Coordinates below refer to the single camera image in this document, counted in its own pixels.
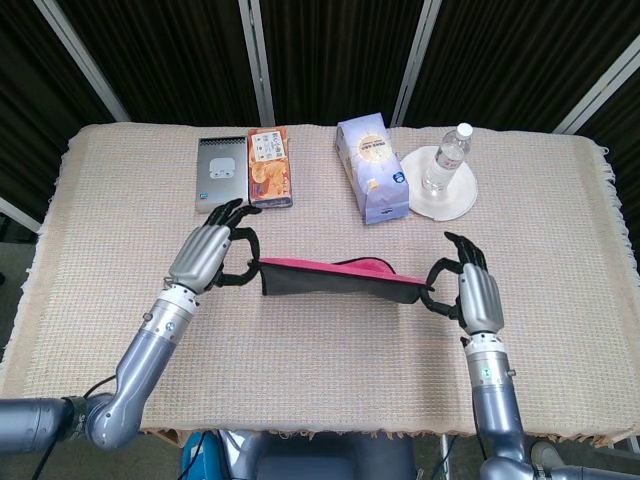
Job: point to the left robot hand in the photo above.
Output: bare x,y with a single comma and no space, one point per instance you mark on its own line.
200,255

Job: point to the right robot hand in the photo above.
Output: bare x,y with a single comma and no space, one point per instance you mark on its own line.
480,295

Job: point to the pink and black cloth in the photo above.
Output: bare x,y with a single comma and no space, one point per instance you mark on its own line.
325,282

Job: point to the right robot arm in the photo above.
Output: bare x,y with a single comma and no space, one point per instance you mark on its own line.
495,400

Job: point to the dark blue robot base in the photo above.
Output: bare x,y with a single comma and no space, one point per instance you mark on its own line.
325,457

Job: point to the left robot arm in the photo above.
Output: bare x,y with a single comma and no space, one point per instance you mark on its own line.
145,350

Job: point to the grey earbuds box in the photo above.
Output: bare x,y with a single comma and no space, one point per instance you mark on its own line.
222,170

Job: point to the white round plate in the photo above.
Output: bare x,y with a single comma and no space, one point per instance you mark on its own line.
457,200

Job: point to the orange snack box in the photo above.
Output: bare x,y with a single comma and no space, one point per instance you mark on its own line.
270,170

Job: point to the clear plastic water bottle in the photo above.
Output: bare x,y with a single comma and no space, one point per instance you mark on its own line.
444,160

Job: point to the beige woven tablecloth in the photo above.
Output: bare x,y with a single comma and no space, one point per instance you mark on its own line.
325,360

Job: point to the metal table leg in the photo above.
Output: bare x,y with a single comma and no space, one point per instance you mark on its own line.
445,457

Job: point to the light sneaker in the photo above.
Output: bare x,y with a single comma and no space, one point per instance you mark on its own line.
547,454

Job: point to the bright blue plastic object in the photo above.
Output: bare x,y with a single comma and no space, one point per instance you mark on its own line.
197,457

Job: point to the silver partition post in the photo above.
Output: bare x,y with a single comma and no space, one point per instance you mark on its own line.
416,60
257,60
597,95
82,55
17,214

